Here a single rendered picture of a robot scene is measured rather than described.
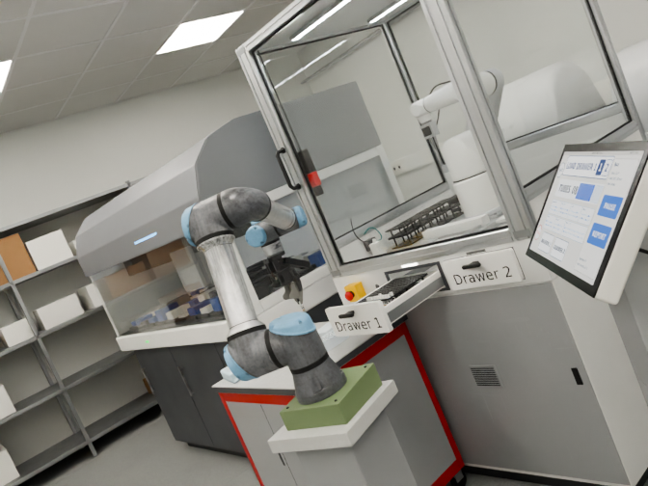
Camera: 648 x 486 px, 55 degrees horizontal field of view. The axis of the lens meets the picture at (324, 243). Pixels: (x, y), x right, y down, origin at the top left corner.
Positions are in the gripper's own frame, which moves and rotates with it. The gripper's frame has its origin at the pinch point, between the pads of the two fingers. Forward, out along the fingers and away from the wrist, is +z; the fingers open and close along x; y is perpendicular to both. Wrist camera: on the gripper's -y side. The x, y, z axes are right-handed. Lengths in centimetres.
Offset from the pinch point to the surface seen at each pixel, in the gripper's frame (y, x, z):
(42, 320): 12, -356, -18
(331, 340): -1.7, 5.5, 18.3
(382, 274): -32.2, 11.9, 5.2
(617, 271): 19, 135, -3
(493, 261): -32, 66, 7
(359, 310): 1.0, 32.6, 6.4
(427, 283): -25.3, 40.7, 9.4
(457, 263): -32, 52, 6
